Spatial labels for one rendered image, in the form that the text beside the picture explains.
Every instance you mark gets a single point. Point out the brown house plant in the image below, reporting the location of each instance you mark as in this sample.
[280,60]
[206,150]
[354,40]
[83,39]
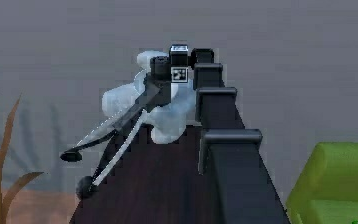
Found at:
[0,166]

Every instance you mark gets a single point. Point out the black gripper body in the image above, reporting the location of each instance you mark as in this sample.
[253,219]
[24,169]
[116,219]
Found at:
[160,68]

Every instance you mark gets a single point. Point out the dark brown table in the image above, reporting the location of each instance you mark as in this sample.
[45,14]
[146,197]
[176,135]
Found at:
[153,186]

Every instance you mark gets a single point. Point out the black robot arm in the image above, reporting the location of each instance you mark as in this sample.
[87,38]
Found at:
[233,173]

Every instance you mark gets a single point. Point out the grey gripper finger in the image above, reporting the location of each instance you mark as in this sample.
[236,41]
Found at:
[85,188]
[70,156]

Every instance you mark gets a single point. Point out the white lumpy sculpture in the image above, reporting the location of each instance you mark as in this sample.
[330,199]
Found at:
[173,116]

